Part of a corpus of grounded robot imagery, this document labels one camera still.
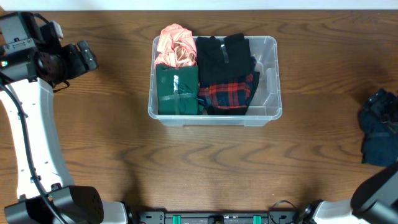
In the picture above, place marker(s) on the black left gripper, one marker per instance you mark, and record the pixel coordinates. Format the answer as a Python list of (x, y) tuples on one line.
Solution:
[(87, 55)]

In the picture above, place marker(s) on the dark navy cloth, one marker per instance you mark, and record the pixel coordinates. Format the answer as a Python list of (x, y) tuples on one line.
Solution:
[(379, 146)]

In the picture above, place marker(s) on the pink printed shirt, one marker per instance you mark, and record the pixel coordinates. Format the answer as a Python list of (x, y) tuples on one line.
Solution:
[(176, 47)]

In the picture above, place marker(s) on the dark green shirt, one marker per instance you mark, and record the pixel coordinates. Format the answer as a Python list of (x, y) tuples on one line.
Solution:
[(177, 90)]

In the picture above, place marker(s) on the black garment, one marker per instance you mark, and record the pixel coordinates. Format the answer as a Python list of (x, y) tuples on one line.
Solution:
[(230, 111)]

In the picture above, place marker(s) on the black cloth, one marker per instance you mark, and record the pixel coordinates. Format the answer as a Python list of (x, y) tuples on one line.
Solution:
[(223, 59)]

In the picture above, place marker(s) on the red navy plaid shirt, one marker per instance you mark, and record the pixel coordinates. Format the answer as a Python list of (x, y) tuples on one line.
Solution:
[(230, 93)]

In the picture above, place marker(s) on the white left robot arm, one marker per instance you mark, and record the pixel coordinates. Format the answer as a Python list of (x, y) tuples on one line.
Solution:
[(34, 66)]

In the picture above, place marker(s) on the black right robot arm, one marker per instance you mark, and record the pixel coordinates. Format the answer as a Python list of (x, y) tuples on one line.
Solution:
[(375, 200)]

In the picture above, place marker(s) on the clear plastic storage bin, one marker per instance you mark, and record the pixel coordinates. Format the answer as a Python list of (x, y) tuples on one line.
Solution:
[(265, 106)]

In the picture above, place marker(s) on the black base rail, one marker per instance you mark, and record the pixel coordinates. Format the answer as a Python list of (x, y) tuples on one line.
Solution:
[(274, 217)]

